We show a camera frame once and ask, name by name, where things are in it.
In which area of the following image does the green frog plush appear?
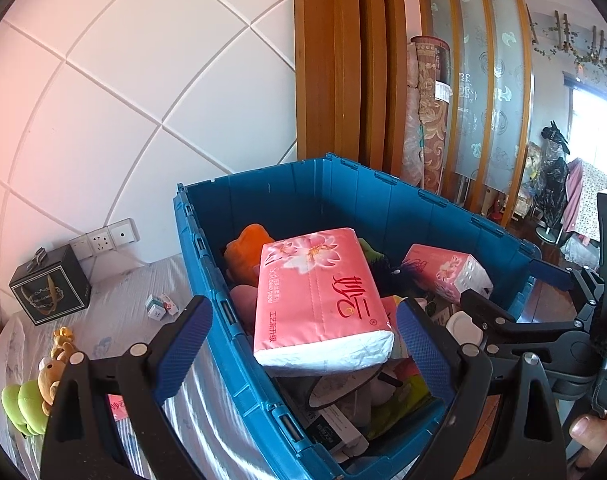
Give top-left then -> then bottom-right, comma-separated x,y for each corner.
1,380 -> 48,437

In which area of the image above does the white wall socket panel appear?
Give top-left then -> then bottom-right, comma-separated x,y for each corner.
69,218 -> 140,261

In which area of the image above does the blue plastic storage crate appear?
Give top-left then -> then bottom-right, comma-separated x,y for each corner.
172,152 -> 545,480

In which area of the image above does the brown bear plush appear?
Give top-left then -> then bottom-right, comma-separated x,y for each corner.
37,326 -> 78,416

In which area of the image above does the white pill bottle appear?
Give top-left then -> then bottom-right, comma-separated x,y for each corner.
445,311 -> 483,347

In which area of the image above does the green white small box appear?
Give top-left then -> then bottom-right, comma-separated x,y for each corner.
144,295 -> 167,321

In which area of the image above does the orange plush toy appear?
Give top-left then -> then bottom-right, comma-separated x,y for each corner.
224,223 -> 273,286

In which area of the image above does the small colourful tissue pack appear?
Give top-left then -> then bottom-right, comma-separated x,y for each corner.
108,394 -> 128,422

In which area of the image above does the person right hand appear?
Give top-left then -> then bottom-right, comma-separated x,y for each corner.
569,414 -> 607,476

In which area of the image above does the black coffee cup gift box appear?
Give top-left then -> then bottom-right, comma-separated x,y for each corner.
8,244 -> 92,326

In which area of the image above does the white red small box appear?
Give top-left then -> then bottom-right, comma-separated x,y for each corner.
159,294 -> 180,316

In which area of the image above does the pink tissue pack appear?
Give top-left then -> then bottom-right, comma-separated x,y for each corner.
253,228 -> 396,377
402,244 -> 493,306

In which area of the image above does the rolled patterned carpet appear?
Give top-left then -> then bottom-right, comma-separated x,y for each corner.
402,36 -> 452,195

